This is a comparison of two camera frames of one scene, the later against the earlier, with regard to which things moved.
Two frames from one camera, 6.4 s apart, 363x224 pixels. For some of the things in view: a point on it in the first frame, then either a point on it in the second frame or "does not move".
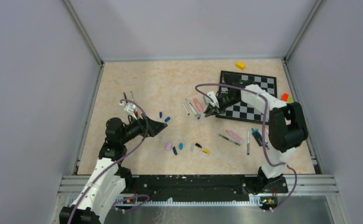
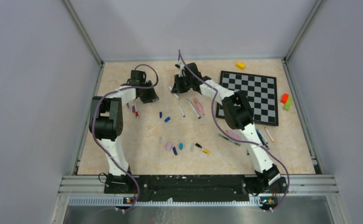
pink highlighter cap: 168,146 does not move
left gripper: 155,127 to 152,95
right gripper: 211,111 to 177,88
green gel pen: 229,140 does not move
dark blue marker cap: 174,150 does not move
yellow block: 240,65 does not move
